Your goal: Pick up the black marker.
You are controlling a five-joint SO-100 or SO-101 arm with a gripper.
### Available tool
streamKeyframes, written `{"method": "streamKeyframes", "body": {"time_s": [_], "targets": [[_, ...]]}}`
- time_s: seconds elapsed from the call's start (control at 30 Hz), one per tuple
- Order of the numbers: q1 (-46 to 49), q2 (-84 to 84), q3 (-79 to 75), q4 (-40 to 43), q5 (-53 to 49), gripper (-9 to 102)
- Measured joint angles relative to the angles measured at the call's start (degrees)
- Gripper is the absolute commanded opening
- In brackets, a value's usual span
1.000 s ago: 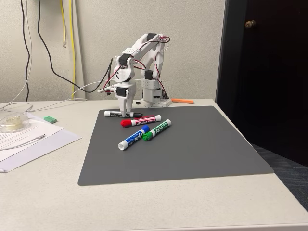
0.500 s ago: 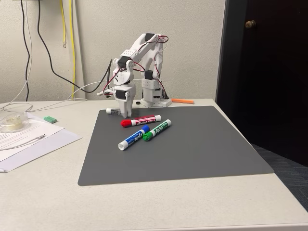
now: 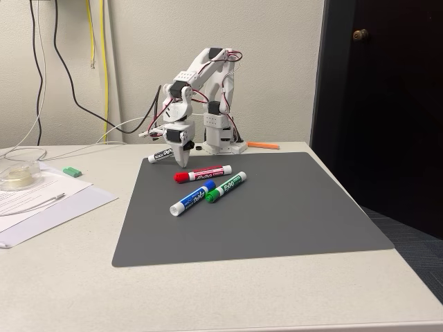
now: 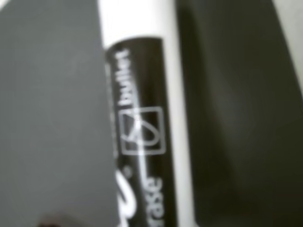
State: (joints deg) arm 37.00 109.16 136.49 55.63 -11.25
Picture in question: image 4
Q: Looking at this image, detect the black dry erase marker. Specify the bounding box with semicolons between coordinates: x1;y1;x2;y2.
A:
97;0;197;227

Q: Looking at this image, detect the dark grey mat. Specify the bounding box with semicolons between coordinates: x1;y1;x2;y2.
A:
0;0;303;227

